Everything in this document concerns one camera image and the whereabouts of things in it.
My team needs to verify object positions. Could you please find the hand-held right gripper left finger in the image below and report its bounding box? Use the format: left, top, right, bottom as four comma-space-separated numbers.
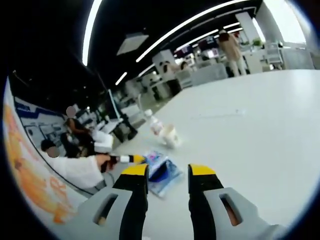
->
76, 163, 150, 240

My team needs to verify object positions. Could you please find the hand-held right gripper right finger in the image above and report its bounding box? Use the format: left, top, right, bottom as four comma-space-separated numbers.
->
187, 163, 288, 240

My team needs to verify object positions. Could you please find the blue tissue packet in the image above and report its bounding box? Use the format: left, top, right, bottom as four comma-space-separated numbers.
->
143, 149, 169, 176

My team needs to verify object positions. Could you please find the clear plastic water bottle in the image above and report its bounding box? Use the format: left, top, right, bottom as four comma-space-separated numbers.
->
144, 109, 164, 137

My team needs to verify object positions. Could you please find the blue white plastic packet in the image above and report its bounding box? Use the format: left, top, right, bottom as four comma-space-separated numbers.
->
147, 158, 185, 199

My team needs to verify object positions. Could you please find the white paper cup green print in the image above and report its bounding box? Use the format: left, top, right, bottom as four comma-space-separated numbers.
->
159, 124, 182, 150

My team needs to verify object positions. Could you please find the white tabletop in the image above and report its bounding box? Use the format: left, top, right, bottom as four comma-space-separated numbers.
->
82, 69, 320, 240

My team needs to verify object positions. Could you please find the person's left hand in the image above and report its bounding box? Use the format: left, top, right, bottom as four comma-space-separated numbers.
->
96, 153, 121, 174

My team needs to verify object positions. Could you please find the computer monitor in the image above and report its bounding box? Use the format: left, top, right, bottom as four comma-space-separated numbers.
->
107, 88, 125, 121

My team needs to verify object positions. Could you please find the short ceiling light strip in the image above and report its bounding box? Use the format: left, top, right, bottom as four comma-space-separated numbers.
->
115, 71, 128, 86

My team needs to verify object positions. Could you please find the white orange printed shirt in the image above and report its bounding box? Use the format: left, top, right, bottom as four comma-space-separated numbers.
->
2, 82, 84, 226

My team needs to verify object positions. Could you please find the ceiling air vent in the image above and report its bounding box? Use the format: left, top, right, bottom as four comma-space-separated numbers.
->
116, 32, 150, 56

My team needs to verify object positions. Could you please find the white desk partition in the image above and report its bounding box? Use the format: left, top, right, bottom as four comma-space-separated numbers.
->
191, 62, 229, 86

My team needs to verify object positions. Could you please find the long ceiling light strip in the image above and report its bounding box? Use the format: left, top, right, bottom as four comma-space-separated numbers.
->
81, 0, 104, 66
135, 0, 256, 63

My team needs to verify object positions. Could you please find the white pillar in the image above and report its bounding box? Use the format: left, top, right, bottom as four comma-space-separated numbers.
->
234, 12, 261, 74

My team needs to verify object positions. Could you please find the white office chair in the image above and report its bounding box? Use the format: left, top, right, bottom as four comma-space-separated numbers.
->
264, 42, 285, 65

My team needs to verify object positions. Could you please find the blue white wall panel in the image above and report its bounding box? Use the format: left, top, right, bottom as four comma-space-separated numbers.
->
13, 96, 69, 151

